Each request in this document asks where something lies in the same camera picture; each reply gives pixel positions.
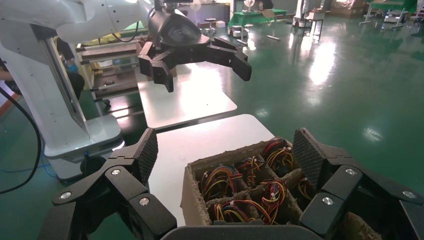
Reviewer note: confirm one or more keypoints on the metal shelf rack cart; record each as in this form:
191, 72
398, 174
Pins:
112, 79

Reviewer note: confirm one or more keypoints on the small black side table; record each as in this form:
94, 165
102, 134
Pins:
315, 21

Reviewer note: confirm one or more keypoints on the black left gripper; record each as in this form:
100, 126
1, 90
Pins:
179, 36

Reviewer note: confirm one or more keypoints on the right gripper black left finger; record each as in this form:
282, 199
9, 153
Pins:
99, 195

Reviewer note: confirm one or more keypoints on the person in dark clothes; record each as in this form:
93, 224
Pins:
75, 84

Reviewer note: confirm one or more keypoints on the brown cardboard divider box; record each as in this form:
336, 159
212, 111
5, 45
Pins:
193, 205

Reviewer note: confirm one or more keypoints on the white bar on floor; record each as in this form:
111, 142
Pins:
273, 37

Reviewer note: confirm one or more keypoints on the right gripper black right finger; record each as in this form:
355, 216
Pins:
334, 185

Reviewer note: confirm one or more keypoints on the white robot wheeled base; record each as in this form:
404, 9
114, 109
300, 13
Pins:
82, 139

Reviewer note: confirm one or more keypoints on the green covered table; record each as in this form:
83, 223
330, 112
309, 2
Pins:
255, 16
394, 5

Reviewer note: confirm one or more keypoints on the white robot torso column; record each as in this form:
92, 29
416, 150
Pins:
36, 86

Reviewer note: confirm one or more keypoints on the black round stool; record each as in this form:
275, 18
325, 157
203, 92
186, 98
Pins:
210, 23

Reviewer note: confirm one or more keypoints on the white square table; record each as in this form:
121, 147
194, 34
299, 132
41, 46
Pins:
198, 142
188, 96

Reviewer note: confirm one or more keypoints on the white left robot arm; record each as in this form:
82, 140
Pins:
86, 16

